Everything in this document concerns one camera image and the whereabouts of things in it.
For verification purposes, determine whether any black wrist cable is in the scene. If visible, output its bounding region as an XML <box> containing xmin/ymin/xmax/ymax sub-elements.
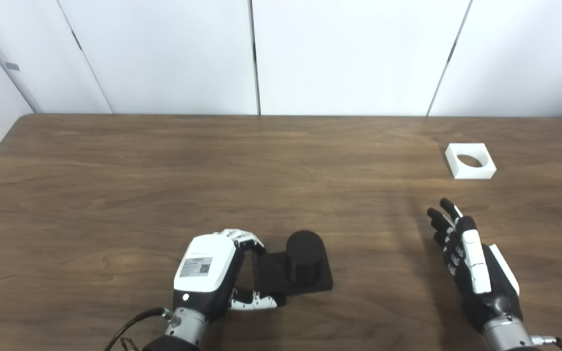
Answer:
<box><xmin>103</xmin><ymin>307</ymin><xmax>172</xmax><ymax>351</ymax></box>
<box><xmin>530</xmin><ymin>334</ymin><xmax>562</xmax><ymax>351</ymax></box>

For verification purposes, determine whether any white and black right hand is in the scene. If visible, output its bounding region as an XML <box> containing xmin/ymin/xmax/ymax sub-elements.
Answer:
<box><xmin>426</xmin><ymin>197</ymin><xmax>524</xmax><ymax>333</ymax></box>

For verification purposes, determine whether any black peg with square base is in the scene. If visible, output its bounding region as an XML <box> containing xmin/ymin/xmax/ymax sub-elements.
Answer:
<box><xmin>256</xmin><ymin>230</ymin><xmax>334</xmax><ymax>297</ymax></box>

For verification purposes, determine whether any white and black left hand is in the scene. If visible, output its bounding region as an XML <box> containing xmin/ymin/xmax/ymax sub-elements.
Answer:
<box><xmin>173</xmin><ymin>228</ymin><xmax>286</xmax><ymax>323</ymax></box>

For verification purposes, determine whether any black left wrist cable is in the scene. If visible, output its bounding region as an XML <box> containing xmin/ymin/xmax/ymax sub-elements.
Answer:
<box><xmin>103</xmin><ymin>307</ymin><xmax>172</xmax><ymax>351</ymax></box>

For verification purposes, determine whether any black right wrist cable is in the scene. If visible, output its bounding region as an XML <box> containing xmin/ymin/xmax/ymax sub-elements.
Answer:
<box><xmin>530</xmin><ymin>334</ymin><xmax>562</xmax><ymax>351</ymax></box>

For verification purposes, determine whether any white square piece with hole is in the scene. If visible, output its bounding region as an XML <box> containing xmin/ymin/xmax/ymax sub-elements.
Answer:
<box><xmin>444</xmin><ymin>143</ymin><xmax>498</xmax><ymax>180</ymax></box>

